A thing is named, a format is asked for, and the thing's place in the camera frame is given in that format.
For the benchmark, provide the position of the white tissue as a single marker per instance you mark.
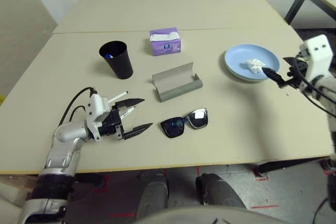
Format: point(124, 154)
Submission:
point(253, 65)

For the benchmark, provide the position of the grey left robot leg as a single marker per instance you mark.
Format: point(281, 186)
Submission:
point(152, 195)

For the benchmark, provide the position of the black plastic cup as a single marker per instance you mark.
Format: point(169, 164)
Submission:
point(122, 66)

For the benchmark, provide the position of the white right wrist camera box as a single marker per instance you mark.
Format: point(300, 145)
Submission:
point(319, 53)

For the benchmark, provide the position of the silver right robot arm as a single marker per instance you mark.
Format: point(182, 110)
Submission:
point(328, 90)

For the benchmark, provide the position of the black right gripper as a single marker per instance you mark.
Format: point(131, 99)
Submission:
point(296, 77)

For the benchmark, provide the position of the blue plate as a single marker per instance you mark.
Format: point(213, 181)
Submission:
point(236, 58)

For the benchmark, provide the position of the grey right robot leg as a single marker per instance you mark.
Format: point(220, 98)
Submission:
point(218, 190)

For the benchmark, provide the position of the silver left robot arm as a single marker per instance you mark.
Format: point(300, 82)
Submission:
point(65, 132)

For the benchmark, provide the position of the grey glasses case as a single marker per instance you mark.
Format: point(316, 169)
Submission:
point(176, 91)

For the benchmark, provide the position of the black table foot bar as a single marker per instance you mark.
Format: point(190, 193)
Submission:
point(89, 180)
point(288, 165)

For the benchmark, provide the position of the black sunglasses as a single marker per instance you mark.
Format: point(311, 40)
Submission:
point(173, 127)

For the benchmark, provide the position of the grey robot leg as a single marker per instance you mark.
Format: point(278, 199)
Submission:
point(152, 195)
point(218, 190)

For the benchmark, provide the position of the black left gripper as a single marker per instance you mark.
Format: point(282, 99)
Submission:
point(111, 125)

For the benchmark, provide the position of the purple tissue box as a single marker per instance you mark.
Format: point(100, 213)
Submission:
point(166, 47)

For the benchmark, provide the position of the grey robot torso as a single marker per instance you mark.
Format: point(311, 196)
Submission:
point(210, 216)

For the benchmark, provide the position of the white marker with black cap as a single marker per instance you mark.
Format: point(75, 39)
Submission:
point(128, 111)

